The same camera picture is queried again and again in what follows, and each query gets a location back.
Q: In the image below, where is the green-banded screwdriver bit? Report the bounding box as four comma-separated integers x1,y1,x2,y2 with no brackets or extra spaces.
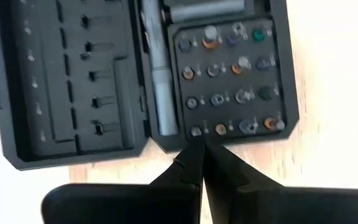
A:
258,86,273,101
252,27,267,43

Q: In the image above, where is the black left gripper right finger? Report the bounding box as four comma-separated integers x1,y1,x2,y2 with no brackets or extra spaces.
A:
203,138,358,224

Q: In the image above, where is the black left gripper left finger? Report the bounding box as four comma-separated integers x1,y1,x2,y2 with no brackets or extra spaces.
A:
41,136,205,224

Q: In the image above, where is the grey screwdriver handle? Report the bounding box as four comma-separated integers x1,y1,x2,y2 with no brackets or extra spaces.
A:
140,0,180,137

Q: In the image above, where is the grey extension bar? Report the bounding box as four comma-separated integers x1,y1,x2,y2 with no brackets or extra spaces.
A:
163,0,247,24

